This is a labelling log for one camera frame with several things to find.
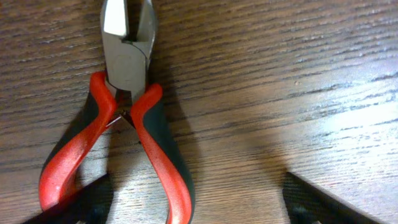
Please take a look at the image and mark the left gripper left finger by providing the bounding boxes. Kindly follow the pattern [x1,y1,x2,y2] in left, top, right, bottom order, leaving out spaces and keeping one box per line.
[22,174,114,224]

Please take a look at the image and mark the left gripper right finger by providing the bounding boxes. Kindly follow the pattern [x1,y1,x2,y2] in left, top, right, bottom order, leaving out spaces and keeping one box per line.
[282,172,381,224]

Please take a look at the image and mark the red handled cutting pliers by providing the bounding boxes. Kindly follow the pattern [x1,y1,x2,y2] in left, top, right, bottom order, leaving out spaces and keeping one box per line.
[39,0,195,224]

